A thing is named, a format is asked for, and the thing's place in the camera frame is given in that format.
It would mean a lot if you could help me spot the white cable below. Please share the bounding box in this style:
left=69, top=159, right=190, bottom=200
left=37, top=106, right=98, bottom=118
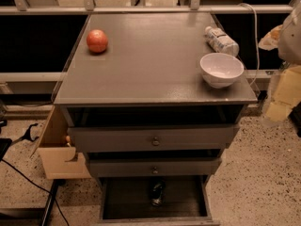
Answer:
left=238, top=2, right=261, bottom=87

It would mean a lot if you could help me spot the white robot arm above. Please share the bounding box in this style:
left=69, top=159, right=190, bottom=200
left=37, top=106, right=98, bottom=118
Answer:
left=259, top=3, right=301, bottom=122

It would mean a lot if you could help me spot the clear plastic water bottle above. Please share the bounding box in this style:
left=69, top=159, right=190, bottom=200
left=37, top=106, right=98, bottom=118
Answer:
left=205, top=26, right=239, bottom=57

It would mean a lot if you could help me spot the black clamp tool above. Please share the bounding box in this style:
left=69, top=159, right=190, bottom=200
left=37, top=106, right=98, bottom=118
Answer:
left=12, top=123, right=38, bottom=145

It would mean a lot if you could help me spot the grey top drawer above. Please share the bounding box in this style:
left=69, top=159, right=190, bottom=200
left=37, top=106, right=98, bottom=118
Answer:
left=68, top=124, right=239, bottom=153

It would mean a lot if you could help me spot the light wooden side box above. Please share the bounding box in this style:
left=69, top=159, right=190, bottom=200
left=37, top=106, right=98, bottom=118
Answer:
left=36, top=106, right=90, bottom=179

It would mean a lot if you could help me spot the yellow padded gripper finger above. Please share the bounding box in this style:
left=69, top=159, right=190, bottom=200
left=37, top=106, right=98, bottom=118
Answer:
left=263, top=65, right=301, bottom=122

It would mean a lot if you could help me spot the black floor cable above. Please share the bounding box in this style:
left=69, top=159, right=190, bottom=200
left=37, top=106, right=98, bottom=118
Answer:
left=0, top=158, right=71, bottom=226

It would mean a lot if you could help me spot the grey bottom drawer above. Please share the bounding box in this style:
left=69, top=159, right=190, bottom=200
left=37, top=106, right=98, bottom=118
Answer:
left=93, top=176, right=220, bottom=226

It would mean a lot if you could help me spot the grey middle drawer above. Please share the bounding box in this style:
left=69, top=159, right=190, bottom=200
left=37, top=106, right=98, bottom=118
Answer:
left=88, top=157, right=222, bottom=177

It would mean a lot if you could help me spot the grey drawer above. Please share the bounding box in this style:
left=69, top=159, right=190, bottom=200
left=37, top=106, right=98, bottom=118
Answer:
left=93, top=176, right=220, bottom=226
left=88, top=157, right=222, bottom=177
left=68, top=124, right=239, bottom=153

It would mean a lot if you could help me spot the grey wooden drawer cabinet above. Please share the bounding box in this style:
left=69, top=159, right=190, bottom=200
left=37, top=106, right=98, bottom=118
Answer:
left=54, top=12, right=259, bottom=226

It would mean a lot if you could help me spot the black floor stand bar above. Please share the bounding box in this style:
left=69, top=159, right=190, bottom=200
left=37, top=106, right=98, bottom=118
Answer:
left=40, top=179, right=65, bottom=226

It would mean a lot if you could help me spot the white ceramic bowl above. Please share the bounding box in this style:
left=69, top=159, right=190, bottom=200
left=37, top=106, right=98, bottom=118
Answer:
left=199, top=53, right=245, bottom=89

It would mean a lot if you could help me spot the orange round fruit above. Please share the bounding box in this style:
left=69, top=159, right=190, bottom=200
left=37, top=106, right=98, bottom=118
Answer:
left=87, top=29, right=108, bottom=53

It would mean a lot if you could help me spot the metal frame rail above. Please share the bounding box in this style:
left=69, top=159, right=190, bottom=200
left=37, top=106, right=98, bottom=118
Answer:
left=0, top=5, right=293, bottom=15

